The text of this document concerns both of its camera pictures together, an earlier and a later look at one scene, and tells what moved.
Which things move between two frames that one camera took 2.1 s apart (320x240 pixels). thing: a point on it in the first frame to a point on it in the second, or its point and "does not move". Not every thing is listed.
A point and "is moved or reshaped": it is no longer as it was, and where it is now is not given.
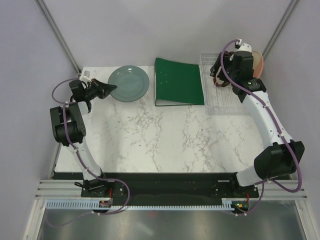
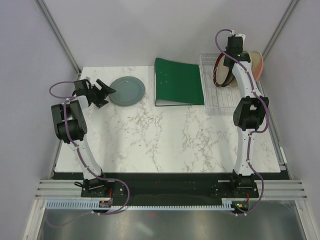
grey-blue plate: [132, 83] is moved or reshaped
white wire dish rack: [218, 100] does not move
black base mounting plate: [233, 192] does not move
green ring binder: [177, 83] does not move
